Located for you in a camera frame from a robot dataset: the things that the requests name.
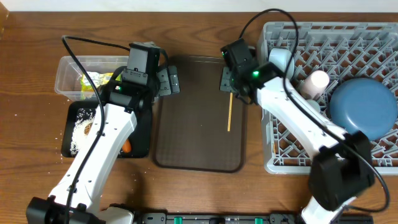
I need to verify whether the light blue bowl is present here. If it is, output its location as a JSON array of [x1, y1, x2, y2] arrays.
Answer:
[[269, 48, 294, 80]]

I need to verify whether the yellow green snack wrapper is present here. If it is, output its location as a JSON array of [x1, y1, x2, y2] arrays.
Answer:
[[80, 72, 113, 100]]

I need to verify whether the pile of white rice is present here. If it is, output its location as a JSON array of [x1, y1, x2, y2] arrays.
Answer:
[[70, 108, 96, 157]]

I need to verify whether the orange carrot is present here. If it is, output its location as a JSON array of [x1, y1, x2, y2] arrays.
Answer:
[[122, 139, 132, 153]]

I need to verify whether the brown mushroom piece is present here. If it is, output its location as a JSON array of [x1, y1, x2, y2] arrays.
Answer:
[[84, 123, 92, 136]]

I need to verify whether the pink cup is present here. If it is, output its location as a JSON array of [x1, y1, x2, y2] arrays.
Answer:
[[300, 70, 330, 100]]

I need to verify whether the light blue cup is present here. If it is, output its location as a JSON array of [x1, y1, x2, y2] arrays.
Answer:
[[307, 100, 321, 113]]

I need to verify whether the dark blue plate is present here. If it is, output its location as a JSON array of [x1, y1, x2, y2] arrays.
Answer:
[[329, 78, 397, 141]]

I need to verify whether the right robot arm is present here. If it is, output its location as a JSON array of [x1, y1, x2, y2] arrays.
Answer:
[[221, 39, 375, 223]]

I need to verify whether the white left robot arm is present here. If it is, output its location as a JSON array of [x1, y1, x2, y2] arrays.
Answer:
[[25, 42, 174, 223]]

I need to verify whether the grey dishwasher rack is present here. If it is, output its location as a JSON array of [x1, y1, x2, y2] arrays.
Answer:
[[257, 22, 397, 175]]

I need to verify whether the brown serving tray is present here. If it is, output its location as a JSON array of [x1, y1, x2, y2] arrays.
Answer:
[[153, 55, 246, 173]]

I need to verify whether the clear plastic bin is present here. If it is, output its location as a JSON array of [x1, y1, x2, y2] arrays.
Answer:
[[55, 55, 128, 101]]

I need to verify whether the black plastic tray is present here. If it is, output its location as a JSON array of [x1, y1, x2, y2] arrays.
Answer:
[[61, 101, 152, 158]]

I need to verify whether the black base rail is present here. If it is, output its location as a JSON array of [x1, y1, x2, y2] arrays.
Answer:
[[99, 205, 374, 224]]

